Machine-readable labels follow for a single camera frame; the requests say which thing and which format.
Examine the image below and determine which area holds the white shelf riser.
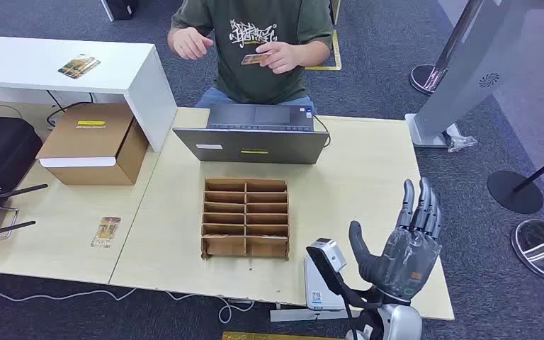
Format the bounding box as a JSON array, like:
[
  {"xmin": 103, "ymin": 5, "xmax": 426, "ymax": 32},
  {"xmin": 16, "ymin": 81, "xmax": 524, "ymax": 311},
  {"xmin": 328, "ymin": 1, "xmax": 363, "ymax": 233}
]
[{"xmin": 0, "ymin": 35, "xmax": 178, "ymax": 153}]

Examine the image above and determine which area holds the black carrying case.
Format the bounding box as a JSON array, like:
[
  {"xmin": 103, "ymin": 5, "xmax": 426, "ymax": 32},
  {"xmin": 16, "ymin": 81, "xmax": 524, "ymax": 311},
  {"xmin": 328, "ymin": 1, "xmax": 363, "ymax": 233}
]
[{"xmin": 0, "ymin": 115, "xmax": 44, "ymax": 191}]

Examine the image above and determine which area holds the silver kiosk stand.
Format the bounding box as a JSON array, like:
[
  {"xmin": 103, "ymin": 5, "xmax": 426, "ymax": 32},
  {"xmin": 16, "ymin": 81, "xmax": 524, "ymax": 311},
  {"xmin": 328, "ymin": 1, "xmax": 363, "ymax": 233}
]
[{"xmin": 404, "ymin": 0, "xmax": 544, "ymax": 149}]

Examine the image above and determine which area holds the white floor cable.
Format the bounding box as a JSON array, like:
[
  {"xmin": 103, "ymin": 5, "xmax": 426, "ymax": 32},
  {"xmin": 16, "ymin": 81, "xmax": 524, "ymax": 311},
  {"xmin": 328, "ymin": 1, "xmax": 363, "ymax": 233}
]
[{"xmin": 0, "ymin": 276, "xmax": 256, "ymax": 324}]

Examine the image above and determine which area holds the clear plastic bag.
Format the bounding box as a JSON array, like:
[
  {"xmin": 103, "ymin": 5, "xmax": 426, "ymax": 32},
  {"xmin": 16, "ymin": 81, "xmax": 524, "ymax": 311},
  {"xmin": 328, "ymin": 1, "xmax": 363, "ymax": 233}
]
[{"xmin": 443, "ymin": 123, "xmax": 478, "ymax": 154}]

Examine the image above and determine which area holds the gold hotel key card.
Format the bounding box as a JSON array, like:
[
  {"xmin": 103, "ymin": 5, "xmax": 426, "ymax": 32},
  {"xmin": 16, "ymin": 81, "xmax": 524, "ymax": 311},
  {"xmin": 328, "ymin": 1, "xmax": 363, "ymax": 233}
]
[{"xmin": 91, "ymin": 216, "xmax": 122, "ymax": 249}]

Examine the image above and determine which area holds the white card reader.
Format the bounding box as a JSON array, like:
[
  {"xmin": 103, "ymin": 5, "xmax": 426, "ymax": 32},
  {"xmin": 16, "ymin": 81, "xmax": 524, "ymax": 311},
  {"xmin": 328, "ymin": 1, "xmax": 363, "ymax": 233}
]
[{"xmin": 303, "ymin": 255, "xmax": 348, "ymax": 312}]

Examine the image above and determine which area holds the stack of gold cards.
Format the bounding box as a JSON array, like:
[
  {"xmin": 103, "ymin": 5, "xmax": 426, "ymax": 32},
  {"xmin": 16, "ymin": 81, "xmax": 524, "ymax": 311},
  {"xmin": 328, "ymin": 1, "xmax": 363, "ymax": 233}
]
[{"xmin": 57, "ymin": 54, "xmax": 101, "ymax": 80}]

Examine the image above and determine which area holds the grey laptop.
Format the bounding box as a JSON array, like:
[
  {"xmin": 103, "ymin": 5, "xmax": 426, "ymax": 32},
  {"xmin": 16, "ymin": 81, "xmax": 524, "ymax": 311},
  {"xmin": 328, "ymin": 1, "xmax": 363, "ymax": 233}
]
[{"xmin": 172, "ymin": 103, "xmax": 330, "ymax": 166}]

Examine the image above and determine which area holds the person's left hand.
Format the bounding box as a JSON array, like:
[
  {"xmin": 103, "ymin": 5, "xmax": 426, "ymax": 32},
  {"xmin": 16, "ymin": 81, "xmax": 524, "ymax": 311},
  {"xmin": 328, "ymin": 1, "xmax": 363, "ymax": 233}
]
[{"xmin": 255, "ymin": 41, "xmax": 301, "ymax": 74}]

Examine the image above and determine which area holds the gold strip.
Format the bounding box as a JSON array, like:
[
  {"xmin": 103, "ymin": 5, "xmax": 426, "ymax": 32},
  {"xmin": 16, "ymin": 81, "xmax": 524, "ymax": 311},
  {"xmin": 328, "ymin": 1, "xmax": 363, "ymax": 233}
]
[{"xmin": 221, "ymin": 331, "xmax": 348, "ymax": 340}]

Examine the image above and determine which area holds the white table foot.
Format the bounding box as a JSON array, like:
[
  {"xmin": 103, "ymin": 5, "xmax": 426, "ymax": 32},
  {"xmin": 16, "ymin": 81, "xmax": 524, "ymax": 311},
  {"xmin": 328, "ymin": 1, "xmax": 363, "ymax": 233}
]
[{"xmin": 270, "ymin": 307, "xmax": 362, "ymax": 323}]

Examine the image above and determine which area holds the black stanchion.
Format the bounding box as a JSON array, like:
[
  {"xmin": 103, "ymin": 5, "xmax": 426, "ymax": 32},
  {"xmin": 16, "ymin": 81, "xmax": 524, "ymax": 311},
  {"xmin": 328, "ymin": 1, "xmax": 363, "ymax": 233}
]
[{"xmin": 487, "ymin": 142, "xmax": 544, "ymax": 215}]

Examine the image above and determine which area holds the yellow floor tape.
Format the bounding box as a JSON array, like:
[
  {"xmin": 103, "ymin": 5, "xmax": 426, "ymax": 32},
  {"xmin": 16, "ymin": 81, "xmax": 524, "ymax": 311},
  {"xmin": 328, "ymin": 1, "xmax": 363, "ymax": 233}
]
[{"xmin": 305, "ymin": 0, "xmax": 343, "ymax": 72}]

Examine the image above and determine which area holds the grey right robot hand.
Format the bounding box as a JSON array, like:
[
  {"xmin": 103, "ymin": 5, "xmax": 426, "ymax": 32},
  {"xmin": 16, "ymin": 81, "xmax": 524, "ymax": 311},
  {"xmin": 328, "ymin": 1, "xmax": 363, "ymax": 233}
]
[{"xmin": 348, "ymin": 177, "xmax": 443, "ymax": 306}]

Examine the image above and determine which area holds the cardboard slot organizer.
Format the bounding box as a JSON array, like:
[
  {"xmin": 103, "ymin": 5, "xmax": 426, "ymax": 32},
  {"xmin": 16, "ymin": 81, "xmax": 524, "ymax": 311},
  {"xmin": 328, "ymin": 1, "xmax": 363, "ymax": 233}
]
[{"xmin": 200, "ymin": 177, "xmax": 290, "ymax": 261}]

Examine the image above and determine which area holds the gold patterned ID card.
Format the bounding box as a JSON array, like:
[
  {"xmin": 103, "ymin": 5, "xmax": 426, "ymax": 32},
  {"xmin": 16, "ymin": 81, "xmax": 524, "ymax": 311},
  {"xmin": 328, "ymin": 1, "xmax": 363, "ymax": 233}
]
[{"xmin": 241, "ymin": 52, "xmax": 271, "ymax": 66}]

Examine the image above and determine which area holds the chrome stanchion pole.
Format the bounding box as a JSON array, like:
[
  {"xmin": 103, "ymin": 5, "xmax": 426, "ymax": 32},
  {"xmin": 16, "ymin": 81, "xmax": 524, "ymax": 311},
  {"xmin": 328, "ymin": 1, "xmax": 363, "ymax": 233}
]
[{"xmin": 409, "ymin": 0, "xmax": 484, "ymax": 96}]

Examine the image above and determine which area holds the black camera cable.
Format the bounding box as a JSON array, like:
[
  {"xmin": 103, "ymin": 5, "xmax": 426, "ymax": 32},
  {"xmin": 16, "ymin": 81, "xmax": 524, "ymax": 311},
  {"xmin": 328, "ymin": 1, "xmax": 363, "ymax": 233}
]
[{"xmin": 341, "ymin": 281, "xmax": 362, "ymax": 340}]

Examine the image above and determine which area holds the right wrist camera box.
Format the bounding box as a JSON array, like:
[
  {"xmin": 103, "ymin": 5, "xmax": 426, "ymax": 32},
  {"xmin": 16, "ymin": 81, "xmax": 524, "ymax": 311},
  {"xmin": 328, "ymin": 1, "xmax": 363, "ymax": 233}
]
[{"xmin": 306, "ymin": 238, "xmax": 382, "ymax": 312}]

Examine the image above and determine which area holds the brown cardboard box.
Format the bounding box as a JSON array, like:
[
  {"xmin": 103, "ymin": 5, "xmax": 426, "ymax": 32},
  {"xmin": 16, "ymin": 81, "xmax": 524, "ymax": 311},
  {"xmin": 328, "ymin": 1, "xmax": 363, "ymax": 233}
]
[{"xmin": 35, "ymin": 103, "xmax": 150, "ymax": 187}]

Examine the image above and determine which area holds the person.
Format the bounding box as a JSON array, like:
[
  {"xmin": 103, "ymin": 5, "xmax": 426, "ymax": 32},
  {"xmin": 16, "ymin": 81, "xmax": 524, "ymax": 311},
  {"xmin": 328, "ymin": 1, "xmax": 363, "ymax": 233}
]
[{"xmin": 167, "ymin": 0, "xmax": 334, "ymax": 110}]

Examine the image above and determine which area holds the black box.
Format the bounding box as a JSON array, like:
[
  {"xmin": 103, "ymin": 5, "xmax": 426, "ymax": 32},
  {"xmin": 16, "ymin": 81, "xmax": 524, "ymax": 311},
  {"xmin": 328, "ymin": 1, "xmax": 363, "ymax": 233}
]
[{"xmin": 100, "ymin": 0, "xmax": 139, "ymax": 23}]

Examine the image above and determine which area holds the person's right hand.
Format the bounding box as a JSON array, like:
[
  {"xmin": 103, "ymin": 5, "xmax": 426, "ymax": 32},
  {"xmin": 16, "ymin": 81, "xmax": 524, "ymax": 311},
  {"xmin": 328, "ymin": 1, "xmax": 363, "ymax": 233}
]
[{"xmin": 171, "ymin": 27, "xmax": 215, "ymax": 60}]

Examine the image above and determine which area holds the black cable under shelf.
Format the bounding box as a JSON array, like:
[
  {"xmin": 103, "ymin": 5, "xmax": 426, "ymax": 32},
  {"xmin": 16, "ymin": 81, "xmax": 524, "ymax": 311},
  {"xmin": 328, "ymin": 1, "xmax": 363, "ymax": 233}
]
[{"xmin": 45, "ymin": 90, "xmax": 96, "ymax": 128}]

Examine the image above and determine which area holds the chrome stanchion base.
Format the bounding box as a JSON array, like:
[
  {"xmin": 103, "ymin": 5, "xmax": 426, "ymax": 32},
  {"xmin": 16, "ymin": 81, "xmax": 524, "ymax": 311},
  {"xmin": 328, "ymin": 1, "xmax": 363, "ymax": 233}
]
[{"xmin": 510, "ymin": 219, "xmax": 544, "ymax": 283}]

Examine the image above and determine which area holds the silver wire handle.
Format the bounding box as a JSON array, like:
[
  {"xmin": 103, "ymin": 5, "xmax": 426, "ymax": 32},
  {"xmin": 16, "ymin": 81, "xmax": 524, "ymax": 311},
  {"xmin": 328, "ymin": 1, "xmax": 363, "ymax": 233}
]
[{"xmin": 0, "ymin": 206, "xmax": 20, "ymax": 239}]

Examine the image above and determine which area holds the black laptop cable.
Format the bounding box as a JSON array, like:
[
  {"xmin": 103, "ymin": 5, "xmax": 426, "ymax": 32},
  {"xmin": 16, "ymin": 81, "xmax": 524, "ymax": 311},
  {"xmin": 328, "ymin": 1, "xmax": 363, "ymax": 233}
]
[{"xmin": 313, "ymin": 115, "xmax": 332, "ymax": 149}]

